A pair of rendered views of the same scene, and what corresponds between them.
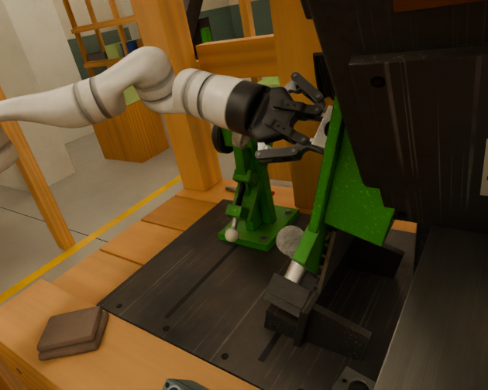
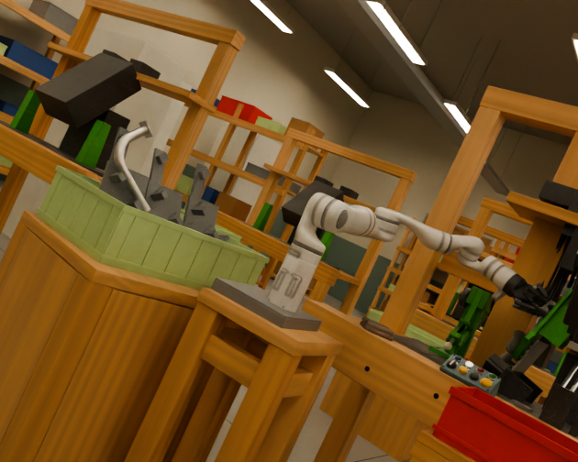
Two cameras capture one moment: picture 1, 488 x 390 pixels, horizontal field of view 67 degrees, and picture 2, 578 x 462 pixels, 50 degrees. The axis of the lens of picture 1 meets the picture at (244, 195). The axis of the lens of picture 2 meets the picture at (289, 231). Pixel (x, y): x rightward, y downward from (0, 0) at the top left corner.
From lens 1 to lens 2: 169 cm
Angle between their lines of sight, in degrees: 27
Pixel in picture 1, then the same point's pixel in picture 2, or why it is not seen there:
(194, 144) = (413, 298)
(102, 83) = (456, 239)
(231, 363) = not seen: hidden behind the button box
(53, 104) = (433, 233)
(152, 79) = (476, 250)
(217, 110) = (505, 277)
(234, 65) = (466, 271)
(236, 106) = (515, 280)
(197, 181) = (395, 323)
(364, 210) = (558, 332)
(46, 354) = (370, 326)
